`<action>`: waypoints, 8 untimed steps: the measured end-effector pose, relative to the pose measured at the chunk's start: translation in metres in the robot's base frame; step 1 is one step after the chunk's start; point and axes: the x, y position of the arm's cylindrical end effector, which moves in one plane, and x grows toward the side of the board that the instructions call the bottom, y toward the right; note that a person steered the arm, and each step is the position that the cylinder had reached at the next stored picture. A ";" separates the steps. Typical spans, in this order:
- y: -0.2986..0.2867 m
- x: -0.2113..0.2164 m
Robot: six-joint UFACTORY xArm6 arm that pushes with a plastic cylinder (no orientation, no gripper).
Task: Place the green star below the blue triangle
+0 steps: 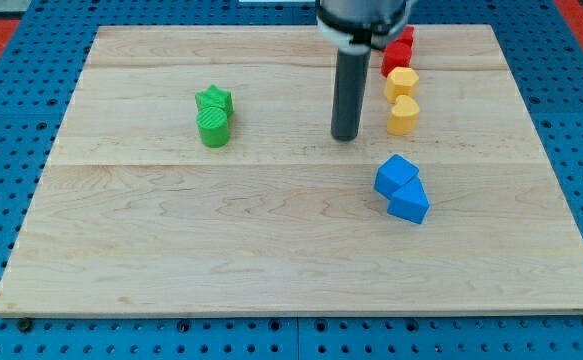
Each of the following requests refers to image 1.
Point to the blue cube block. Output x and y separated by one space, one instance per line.
393 174

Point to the green cylinder block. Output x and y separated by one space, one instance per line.
213 127

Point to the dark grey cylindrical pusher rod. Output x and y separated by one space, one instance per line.
349 89

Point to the light wooden board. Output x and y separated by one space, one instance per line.
133 217

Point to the red block front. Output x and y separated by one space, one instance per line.
396 54

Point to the yellow hexagon block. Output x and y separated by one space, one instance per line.
401 81

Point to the red block rear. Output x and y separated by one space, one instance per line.
407 36

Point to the blue triangle block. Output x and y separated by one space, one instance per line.
410 202

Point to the green star block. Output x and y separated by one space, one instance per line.
214 96

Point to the red block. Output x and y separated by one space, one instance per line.
407 36
396 54

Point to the yellow heart block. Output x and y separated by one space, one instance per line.
403 116

